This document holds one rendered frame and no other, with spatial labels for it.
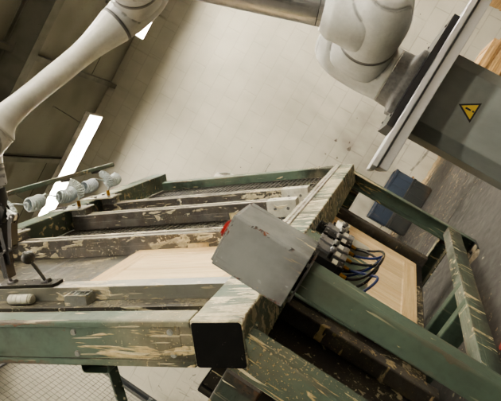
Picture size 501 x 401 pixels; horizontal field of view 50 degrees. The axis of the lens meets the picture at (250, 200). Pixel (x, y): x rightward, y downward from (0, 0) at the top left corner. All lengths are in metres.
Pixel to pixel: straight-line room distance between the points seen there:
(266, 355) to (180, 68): 6.51
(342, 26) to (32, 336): 1.03
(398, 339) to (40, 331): 0.81
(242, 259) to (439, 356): 0.42
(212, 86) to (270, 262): 6.31
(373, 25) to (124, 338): 0.89
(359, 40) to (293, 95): 5.74
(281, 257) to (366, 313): 0.20
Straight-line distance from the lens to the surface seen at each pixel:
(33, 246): 2.20
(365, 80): 1.48
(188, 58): 7.44
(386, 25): 1.29
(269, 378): 1.16
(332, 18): 1.32
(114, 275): 1.70
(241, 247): 1.06
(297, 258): 1.03
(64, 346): 1.35
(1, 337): 1.46
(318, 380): 1.15
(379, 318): 1.09
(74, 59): 1.48
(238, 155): 7.11
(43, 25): 5.64
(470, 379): 1.14
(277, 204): 2.20
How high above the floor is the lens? 0.77
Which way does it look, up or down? 8 degrees up
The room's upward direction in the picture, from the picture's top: 59 degrees counter-clockwise
